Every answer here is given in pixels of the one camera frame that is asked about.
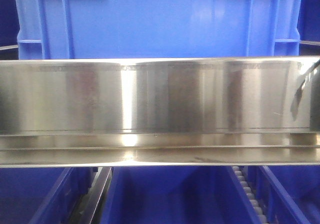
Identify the large blue plastic bin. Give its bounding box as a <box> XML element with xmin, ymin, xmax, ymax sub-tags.
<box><xmin>16</xmin><ymin>0</ymin><xmax>301</xmax><ymax>59</ymax></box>

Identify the lower middle blue bin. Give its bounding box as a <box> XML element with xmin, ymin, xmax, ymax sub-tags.
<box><xmin>100</xmin><ymin>166</ymin><xmax>261</xmax><ymax>223</ymax></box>

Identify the white roller track strip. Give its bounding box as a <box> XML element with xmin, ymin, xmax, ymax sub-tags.
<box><xmin>232</xmin><ymin>166</ymin><xmax>267</xmax><ymax>223</ymax></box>

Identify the lower right blue bin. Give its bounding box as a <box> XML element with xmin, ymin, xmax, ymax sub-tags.
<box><xmin>243</xmin><ymin>165</ymin><xmax>320</xmax><ymax>223</ymax></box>

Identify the lower left blue bin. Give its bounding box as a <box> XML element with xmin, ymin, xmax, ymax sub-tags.
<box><xmin>0</xmin><ymin>167</ymin><xmax>98</xmax><ymax>223</ymax></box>

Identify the dark blue bin upper right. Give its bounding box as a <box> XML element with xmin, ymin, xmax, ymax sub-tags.
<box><xmin>298</xmin><ymin>0</ymin><xmax>320</xmax><ymax>42</ymax></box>

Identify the dark blue bin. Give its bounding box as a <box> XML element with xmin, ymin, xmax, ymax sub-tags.
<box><xmin>0</xmin><ymin>0</ymin><xmax>20</xmax><ymax>47</ymax></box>
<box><xmin>298</xmin><ymin>0</ymin><xmax>320</xmax><ymax>42</ymax></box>

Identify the dark blue bin upper left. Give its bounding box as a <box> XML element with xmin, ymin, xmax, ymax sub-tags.
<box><xmin>0</xmin><ymin>0</ymin><xmax>20</xmax><ymax>47</ymax></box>

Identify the stainless steel shelf front rail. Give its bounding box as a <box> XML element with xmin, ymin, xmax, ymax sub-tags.
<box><xmin>0</xmin><ymin>56</ymin><xmax>320</xmax><ymax>167</ymax></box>

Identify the metal lane divider rail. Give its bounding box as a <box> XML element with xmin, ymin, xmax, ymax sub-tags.
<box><xmin>68</xmin><ymin>167</ymin><xmax>112</xmax><ymax>223</ymax></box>

